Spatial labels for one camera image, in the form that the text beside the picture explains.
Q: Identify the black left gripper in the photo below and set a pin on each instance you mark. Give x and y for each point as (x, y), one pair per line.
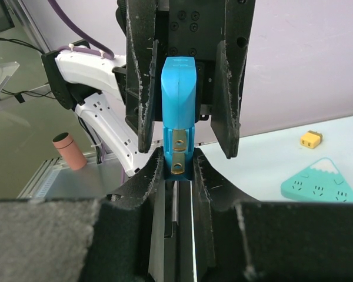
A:
(216, 34)

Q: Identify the blue plug adapter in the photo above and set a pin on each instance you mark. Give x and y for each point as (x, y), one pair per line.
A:
(179, 89)

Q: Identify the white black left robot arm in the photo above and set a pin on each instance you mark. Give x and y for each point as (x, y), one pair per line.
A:
(88, 78)

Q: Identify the yellow plug adapter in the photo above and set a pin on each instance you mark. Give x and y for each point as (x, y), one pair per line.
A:
(311, 139)

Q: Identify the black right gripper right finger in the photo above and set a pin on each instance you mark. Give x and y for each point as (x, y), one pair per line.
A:
(239, 238)

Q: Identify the slotted cable duct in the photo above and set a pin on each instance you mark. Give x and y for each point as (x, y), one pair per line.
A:
(42, 180)

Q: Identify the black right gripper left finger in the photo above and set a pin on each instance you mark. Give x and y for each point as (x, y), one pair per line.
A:
(119, 237)

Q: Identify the teal triangular power strip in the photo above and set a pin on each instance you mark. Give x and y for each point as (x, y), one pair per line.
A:
(319, 182)

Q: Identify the pink cylinder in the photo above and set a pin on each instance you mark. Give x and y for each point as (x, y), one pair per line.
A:
(69, 151)

